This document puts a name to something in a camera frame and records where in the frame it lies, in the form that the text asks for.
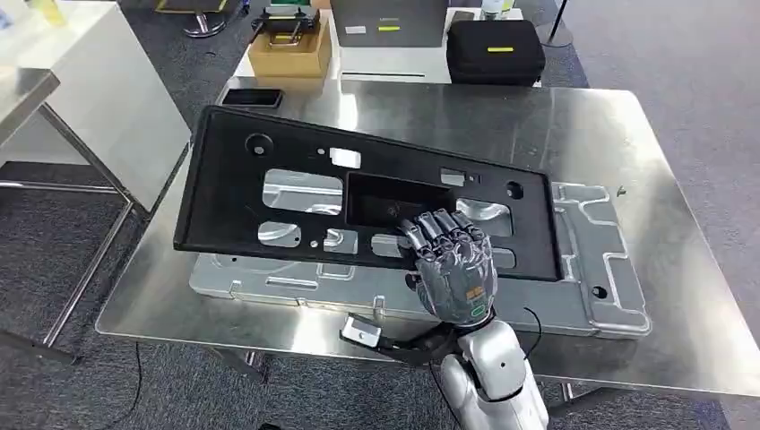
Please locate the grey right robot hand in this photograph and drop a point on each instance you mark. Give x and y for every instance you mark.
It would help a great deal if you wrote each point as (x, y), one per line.
(457, 279)

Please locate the clear bottle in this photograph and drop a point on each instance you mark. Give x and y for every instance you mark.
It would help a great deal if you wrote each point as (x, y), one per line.
(496, 7)

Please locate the black tool with yellow label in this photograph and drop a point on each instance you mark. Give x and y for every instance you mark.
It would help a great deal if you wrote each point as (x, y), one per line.
(285, 24)

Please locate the grey and white case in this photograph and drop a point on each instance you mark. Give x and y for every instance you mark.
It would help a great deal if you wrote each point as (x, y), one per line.
(392, 53)

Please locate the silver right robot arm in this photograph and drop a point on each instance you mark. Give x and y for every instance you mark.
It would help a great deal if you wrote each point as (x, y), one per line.
(493, 380)

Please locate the chair base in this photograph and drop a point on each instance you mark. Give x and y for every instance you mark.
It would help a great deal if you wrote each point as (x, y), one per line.
(202, 21)

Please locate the steel side table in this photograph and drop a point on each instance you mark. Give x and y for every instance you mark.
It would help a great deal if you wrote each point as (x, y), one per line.
(24, 95)

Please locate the aluminium fixture plate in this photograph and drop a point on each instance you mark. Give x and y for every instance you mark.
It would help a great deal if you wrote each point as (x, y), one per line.
(594, 255)

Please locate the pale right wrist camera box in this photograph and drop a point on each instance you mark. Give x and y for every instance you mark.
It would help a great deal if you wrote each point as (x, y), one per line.
(361, 331)

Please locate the black plastic panel with cutouts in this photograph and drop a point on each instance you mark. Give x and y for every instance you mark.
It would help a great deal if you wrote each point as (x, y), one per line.
(225, 196)

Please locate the brown cardboard box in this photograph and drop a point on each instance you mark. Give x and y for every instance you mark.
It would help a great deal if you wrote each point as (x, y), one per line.
(288, 62)

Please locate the steel work table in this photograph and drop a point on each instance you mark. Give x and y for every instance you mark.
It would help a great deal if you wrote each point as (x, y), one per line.
(653, 148)

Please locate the black zip case yellow label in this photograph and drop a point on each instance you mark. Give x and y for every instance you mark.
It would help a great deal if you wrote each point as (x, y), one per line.
(496, 56)

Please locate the small black tray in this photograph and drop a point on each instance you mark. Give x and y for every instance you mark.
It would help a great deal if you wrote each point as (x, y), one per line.
(252, 98)

